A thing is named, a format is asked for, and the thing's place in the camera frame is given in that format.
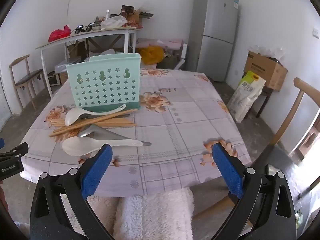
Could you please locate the white plastic soup spoon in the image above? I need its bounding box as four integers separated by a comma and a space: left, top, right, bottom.
62, 137, 144, 157

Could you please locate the stainless steel spoon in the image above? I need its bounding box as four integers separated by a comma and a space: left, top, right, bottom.
78, 124, 152, 147

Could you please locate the white plastic ladle spoon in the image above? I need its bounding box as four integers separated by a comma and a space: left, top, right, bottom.
65, 104, 126, 126

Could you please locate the mint green utensil caddy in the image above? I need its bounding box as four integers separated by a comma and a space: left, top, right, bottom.
66, 53, 141, 112

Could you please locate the wooden chair near table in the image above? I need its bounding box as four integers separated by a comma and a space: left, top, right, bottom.
192, 77, 320, 221

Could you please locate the floral plaid tablecloth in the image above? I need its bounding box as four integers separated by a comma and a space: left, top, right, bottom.
20, 69, 251, 197

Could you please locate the white rice bag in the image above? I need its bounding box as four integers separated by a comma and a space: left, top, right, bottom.
227, 70, 266, 122

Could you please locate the wooden chair dark seat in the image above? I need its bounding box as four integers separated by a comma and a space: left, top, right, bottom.
9, 54, 48, 111

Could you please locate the cardboard box brown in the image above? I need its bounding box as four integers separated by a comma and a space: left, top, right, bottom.
244, 51, 288, 91

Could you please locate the red plastic bag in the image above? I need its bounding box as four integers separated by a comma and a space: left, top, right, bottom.
48, 25, 72, 43

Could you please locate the white side table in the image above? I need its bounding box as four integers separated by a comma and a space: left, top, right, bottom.
36, 27, 139, 99

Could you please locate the silver refrigerator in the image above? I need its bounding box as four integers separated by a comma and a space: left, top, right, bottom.
185, 0, 239, 82

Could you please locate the white plastic bag on table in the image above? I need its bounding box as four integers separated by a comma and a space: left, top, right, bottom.
100, 15, 127, 29

